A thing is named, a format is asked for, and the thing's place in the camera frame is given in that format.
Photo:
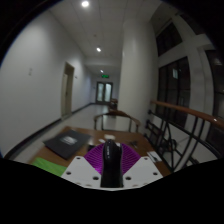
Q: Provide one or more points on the white wall switch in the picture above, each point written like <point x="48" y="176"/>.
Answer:
<point x="30" y="71"/>

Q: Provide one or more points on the small dark upper window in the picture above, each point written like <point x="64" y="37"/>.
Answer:
<point x="168" y="38"/>

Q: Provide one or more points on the black railing with wooden handrail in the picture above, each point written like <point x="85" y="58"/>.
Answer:
<point x="186" y="111"/>

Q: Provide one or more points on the green exit sign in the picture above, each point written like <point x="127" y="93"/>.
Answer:
<point x="105" y="76"/>

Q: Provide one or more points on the green mouse pad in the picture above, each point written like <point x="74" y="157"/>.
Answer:
<point x="48" y="166"/>

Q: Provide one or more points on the glass double door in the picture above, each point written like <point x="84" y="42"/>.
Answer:
<point x="104" y="92"/>

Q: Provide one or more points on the white card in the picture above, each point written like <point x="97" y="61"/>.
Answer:
<point x="109" y="136"/>

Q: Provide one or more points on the round ceiling lights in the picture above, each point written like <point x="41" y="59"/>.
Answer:
<point x="85" y="4"/>

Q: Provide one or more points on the tall dark window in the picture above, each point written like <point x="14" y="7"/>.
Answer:
<point x="173" y="90"/>

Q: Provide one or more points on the beige side door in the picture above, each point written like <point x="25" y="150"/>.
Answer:
<point x="67" y="90"/>

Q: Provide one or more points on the black closed laptop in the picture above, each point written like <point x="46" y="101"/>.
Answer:
<point x="66" y="142"/>

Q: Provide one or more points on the black computer mouse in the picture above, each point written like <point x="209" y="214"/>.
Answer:
<point x="111" y="163"/>

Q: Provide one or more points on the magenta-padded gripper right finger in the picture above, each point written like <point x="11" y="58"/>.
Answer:
<point x="145" y="170"/>

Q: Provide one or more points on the wooden armchair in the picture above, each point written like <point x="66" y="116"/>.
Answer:
<point x="116" y="114"/>

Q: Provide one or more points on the wooden chair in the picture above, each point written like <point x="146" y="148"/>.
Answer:
<point x="114" y="103"/>

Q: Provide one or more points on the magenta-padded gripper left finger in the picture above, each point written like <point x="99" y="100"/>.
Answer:
<point x="78" y="170"/>

